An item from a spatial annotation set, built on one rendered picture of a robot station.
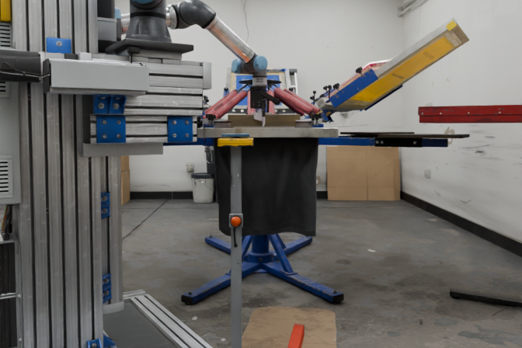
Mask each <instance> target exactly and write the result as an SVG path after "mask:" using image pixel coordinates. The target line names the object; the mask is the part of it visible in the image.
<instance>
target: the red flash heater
mask: <svg viewBox="0 0 522 348"><path fill-rule="evenodd" d="M418 116H419V122H420V123H426V124H495V123H522V105H487V106H419V107H418Z"/></svg>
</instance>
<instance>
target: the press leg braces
mask: <svg viewBox="0 0 522 348"><path fill-rule="evenodd" d="M267 236H268V238H269V240H270V242H271V244H272V246H273V248H274V250H275V252H276V254H277V256H278V259H279V261H280V263H281V265H282V267H283V270H280V272H282V273H285V274H287V275H293V274H297V272H294V271H293V270H292V268H291V265H290V263H289V261H288V259H287V257H286V255H285V253H284V250H286V249H289V248H290V247H286V246H285V244H284V242H283V241H282V239H281V238H280V236H279V235H278V234H275V235H267ZM253 237H254V235H247V236H242V261H243V259H244V258H245V254H246V253H247V251H248V249H249V246H250V244H251V242H252V239H253Z"/></svg>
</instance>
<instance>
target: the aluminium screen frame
mask: <svg viewBox="0 0 522 348"><path fill-rule="evenodd" d="M222 134H249V137H338V136H339V128H323V127H312V128H214V127H209V128H197V137H222V136H221V135H222Z"/></svg>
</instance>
